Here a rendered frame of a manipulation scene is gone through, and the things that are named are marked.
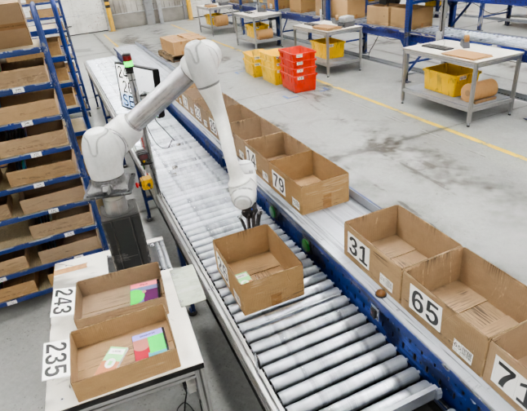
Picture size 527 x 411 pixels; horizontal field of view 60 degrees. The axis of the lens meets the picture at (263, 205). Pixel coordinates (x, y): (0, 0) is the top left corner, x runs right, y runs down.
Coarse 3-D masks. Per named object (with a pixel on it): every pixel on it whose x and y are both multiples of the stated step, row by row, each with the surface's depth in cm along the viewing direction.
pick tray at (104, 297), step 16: (112, 272) 216; (128, 272) 218; (144, 272) 221; (160, 272) 212; (80, 288) 214; (96, 288) 217; (112, 288) 219; (128, 288) 219; (80, 304) 208; (96, 304) 210; (112, 304) 209; (128, 304) 208; (144, 304) 196; (80, 320) 190; (96, 320) 192
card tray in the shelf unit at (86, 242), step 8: (88, 232) 350; (96, 232) 332; (56, 240) 344; (64, 240) 344; (72, 240) 343; (80, 240) 341; (88, 240) 326; (96, 240) 328; (40, 248) 329; (56, 248) 318; (64, 248) 321; (72, 248) 323; (80, 248) 326; (88, 248) 328; (40, 256) 316; (48, 256) 319; (56, 256) 321; (64, 256) 324
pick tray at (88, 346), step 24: (144, 312) 192; (72, 336) 184; (96, 336) 188; (120, 336) 191; (168, 336) 188; (72, 360) 172; (96, 360) 180; (144, 360) 167; (168, 360) 172; (72, 384) 160; (96, 384) 164; (120, 384) 168
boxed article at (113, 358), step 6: (114, 348) 184; (120, 348) 183; (126, 348) 183; (108, 354) 181; (114, 354) 181; (120, 354) 181; (102, 360) 179; (108, 360) 178; (114, 360) 178; (120, 360) 178; (102, 366) 176; (108, 366) 176; (114, 366) 175; (96, 372) 174; (102, 372) 174
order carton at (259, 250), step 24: (216, 240) 221; (240, 240) 226; (264, 240) 232; (216, 264) 226; (240, 264) 228; (264, 264) 226; (288, 264) 214; (240, 288) 190; (264, 288) 194; (288, 288) 199
